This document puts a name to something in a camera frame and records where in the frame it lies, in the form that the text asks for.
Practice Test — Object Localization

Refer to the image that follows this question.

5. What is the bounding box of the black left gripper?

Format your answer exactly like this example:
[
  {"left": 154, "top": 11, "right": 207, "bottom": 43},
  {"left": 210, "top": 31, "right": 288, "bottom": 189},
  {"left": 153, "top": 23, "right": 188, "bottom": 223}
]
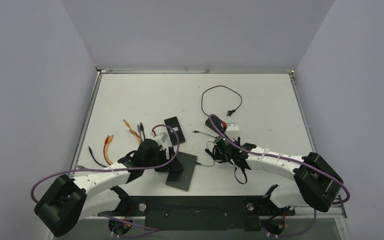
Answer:
[{"left": 143, "top": 146, "right": 182, "bottom": 173}]

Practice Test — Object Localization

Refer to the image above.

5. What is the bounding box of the large black network switch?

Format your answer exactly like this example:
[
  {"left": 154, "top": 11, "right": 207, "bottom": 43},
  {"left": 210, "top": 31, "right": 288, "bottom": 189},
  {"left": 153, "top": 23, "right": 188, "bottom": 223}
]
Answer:
[{"left": 165, "top": 152, "right": 197, "bottom": 191}]

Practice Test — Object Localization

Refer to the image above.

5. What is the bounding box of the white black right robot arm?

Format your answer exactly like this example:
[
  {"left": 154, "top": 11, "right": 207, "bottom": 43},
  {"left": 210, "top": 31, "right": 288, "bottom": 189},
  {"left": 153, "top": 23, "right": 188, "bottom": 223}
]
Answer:
[{"left": 214, "top": 136, "right": 344, "bottom": 214}]

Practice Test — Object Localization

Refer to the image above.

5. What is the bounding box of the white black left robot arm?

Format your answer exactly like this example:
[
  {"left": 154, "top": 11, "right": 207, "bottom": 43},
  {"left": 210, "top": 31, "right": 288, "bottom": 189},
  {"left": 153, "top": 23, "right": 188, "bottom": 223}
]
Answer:
[{"left": 33, "top": 138, "right": 179, "bottom": 237}]

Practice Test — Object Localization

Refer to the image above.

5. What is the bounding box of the black power adapter brick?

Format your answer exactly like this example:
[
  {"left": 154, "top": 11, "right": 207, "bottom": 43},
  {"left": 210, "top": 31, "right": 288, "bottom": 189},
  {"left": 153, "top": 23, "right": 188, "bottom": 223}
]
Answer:
[{"left": 205, "top": 115, "right": 226, "bottom": 133}]

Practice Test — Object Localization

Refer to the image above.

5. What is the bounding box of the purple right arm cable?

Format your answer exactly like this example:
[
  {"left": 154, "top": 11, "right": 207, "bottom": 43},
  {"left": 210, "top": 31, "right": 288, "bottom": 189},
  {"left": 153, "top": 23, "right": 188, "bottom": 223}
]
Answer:
[{"left": 208, "top": 114, "right": 351, "bottom": 206}]

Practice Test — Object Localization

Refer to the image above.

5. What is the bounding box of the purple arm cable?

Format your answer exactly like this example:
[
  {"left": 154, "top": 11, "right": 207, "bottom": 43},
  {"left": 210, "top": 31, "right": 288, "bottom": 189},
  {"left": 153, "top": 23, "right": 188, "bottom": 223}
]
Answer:
[
  {"left": 208, "top": 114, "right": 351, "bottom": 206},
  {"left": 30, "top": 124, "right": 181, "bottom": 204}
]

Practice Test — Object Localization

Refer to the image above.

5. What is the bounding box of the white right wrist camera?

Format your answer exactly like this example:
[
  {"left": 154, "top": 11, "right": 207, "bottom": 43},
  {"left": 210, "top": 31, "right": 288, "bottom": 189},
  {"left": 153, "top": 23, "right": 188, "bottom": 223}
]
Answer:
[{"left": 224, "top": 123, "right": 239, "bottom": 142}]

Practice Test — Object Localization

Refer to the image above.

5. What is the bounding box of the black adapter mains cord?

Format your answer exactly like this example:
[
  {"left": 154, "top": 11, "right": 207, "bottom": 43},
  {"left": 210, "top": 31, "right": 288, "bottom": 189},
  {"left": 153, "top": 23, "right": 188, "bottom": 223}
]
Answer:
[{"left": 200, "top": 85, "right": 243, "bottom": 118}]

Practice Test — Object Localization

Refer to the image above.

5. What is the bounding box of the small black labelled switch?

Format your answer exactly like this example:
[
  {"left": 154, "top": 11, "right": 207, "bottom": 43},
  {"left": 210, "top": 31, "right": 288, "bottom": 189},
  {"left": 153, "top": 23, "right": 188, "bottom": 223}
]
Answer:
[{"left": 164, "top": 116, "right": 186, "bottom": 145}]

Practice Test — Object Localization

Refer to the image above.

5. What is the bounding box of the black mounting base plate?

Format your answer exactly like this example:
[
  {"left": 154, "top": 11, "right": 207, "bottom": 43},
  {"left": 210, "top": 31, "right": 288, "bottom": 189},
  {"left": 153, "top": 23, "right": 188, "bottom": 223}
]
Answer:
[{"left": 107, "top": 196, "right": 295, "bottom": 232}]

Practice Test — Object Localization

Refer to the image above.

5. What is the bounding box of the black short cable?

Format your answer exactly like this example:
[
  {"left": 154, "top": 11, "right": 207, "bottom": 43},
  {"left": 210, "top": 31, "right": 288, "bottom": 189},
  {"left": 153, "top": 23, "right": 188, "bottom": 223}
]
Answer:
[{"left": 87, "top": 146, "right": 108, "bottom": 168}]

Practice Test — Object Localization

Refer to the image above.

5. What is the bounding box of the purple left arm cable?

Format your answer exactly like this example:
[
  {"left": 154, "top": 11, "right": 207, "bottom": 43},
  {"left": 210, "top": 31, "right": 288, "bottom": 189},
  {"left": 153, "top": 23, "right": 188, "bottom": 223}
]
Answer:
[{"left": 30, "top": 124, "right": 181, "bottom": 204}]

